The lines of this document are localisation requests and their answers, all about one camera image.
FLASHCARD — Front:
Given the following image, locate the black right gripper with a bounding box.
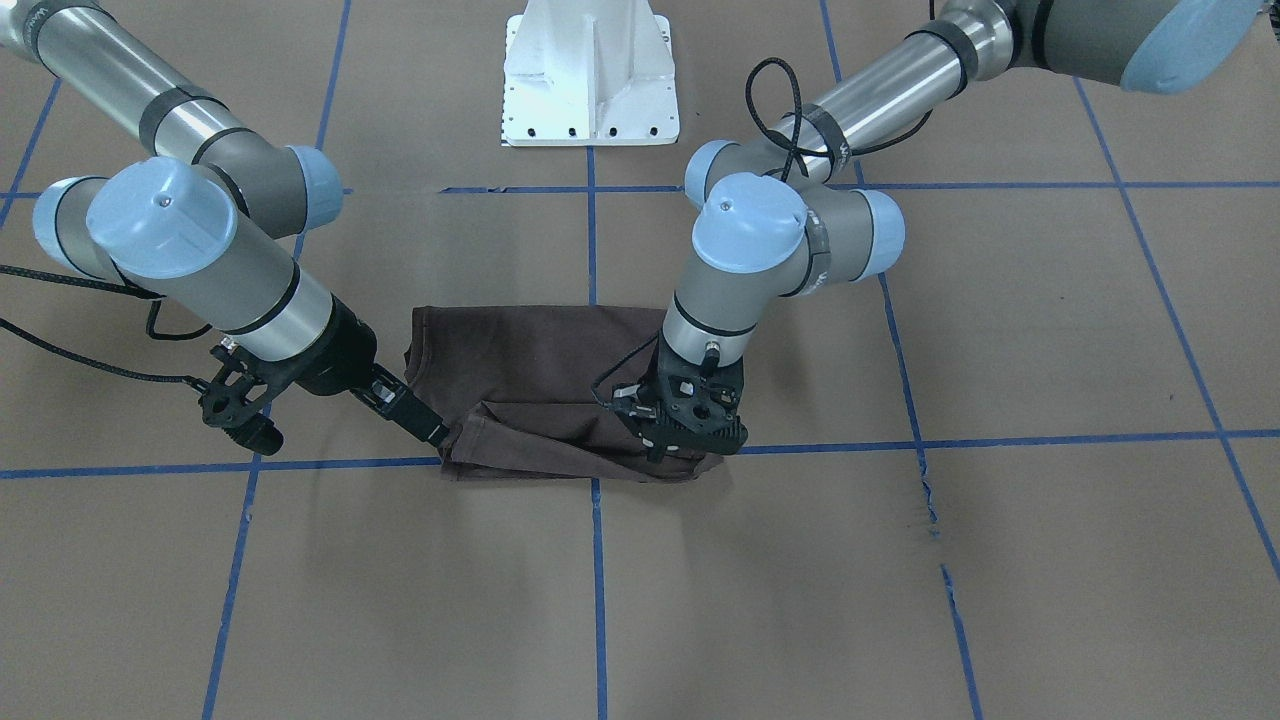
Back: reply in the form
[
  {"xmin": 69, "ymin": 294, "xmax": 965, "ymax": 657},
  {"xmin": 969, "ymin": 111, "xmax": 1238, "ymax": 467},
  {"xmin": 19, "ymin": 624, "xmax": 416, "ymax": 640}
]
[{"xmin": 292, "ymin": 297, "xmax": 451, "ymax": 448}]

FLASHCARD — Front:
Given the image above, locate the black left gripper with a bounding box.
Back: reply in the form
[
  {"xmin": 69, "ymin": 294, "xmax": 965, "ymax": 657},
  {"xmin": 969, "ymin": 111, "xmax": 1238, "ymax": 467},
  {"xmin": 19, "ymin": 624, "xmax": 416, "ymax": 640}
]
[{"xmin": 640, "ymin": 336, "xmax": 746, "ymax": 462}]

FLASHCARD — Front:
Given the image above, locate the dark brown t-shirt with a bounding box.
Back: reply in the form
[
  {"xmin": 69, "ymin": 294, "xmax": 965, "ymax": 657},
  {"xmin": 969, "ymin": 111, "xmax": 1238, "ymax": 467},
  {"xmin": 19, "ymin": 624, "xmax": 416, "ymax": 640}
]
[{"xmin": 404, "ymin": 305, "xmax": 723, "ymax": 483}]

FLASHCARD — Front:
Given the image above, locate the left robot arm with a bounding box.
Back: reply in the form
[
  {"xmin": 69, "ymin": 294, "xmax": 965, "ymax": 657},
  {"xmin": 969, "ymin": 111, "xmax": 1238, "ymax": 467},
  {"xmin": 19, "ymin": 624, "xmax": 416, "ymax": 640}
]
[{"xmin": 609, "ymin": 1, "xmax": 1261, "ymax": 462}]

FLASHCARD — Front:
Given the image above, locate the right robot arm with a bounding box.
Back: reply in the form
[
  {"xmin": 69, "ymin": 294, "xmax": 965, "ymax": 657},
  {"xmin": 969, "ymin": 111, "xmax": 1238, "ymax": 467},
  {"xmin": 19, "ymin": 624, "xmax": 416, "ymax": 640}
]
[{"xmin": 3, "ymin": 1, "xmax": 449, "ymax": 455}]

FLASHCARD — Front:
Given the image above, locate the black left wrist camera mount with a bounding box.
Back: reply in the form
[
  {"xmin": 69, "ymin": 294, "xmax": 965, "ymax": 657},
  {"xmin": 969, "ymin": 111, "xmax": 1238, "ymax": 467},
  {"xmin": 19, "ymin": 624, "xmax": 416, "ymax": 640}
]
[{"xmin": 611, "ymin": 365, "xmax": 748, "ymax": 460}]

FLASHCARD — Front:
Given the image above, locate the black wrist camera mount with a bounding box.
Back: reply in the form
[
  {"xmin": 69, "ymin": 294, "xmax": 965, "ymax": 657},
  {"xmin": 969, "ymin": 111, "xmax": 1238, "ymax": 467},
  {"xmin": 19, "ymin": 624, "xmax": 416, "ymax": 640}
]
[
  {"xmin": 611, "ymin": 365, "xmax": 748, "ymax": 460},
  {"xmin": 200, "ymin": 337, "xmax": 284, "ymax": 456}
]

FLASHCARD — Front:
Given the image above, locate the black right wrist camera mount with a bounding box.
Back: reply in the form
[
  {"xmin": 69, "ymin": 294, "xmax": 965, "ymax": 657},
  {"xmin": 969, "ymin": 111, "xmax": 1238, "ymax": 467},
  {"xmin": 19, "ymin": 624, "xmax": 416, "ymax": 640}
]
[{"xmin": 200, "ymin": 337, "xmax": 284, "ymax": 456}]

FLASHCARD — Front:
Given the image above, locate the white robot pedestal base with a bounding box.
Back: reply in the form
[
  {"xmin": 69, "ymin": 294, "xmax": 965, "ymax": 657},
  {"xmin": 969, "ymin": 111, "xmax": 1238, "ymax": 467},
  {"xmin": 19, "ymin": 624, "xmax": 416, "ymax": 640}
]
[{"xmin": 500, "ymin": 1, "xmax": 681, "ymax": 147}]

